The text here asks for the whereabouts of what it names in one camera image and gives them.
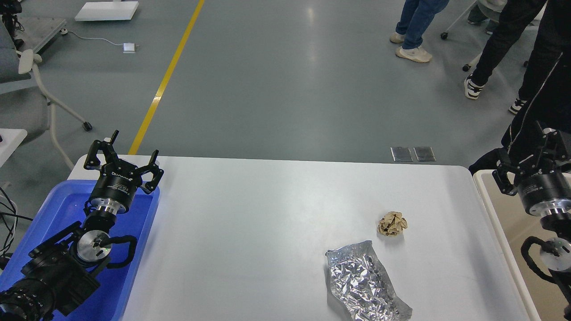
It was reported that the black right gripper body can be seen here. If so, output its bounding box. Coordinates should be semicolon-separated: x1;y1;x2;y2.
515;172;571;217

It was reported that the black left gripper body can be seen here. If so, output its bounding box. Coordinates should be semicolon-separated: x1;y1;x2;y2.
88;162;141;214

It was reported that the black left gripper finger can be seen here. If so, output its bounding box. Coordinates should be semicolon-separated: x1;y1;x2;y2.
135;150;164;195
83;130;120;171

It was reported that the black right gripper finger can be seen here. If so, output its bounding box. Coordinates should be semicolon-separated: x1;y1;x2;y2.
534;121;571;173
492;148;536;196

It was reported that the silver foil bag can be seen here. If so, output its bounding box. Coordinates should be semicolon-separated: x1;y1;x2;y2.
326;240;413;321

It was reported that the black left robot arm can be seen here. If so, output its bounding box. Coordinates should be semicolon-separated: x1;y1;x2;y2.
1;131;164;321

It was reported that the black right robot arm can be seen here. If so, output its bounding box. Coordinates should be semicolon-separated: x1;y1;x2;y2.
492;124;571;301

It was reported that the person in black tracksuit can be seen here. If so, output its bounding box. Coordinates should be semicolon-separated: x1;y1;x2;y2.
463;0;570;163

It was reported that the beige plastic bin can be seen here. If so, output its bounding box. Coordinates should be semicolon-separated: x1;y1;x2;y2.
473;170;568;321

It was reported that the blue plastic tray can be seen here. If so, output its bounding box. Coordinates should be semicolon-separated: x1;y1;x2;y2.
1;180;160;321

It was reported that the metal floor plate right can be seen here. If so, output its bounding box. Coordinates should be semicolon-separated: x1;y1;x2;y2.
413;146;436;162

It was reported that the metal floor plate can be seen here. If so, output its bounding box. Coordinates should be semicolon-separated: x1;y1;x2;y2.
391;146;413;162
413;146;436;162

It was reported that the white side table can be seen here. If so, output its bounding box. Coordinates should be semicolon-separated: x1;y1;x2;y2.
0;128;27;167

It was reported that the grey office chair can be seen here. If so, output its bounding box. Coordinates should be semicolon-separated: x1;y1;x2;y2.
0;25;92;169

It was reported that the metal floor plate left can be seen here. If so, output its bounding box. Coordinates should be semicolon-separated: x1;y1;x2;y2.
391;146;413;162

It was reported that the crumpled brown paper ball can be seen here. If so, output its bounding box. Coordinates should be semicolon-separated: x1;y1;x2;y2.
377;211;408;236

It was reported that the grey metal platform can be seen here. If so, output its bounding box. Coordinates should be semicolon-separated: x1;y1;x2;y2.
17;17;67;54

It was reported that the white rolling chair base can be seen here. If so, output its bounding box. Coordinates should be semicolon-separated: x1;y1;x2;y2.
440;0;529;72

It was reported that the white flat board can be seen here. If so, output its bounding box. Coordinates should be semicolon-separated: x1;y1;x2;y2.
74;1;139;21

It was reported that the person in blue jeans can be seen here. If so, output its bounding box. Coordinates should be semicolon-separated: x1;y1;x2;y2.
389;0;449;63

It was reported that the black cables bundle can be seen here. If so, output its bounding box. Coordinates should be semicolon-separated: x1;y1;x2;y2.
0;186;34;268

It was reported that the white power adapter with cable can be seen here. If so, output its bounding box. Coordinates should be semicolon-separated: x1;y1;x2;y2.
59;28;138;54

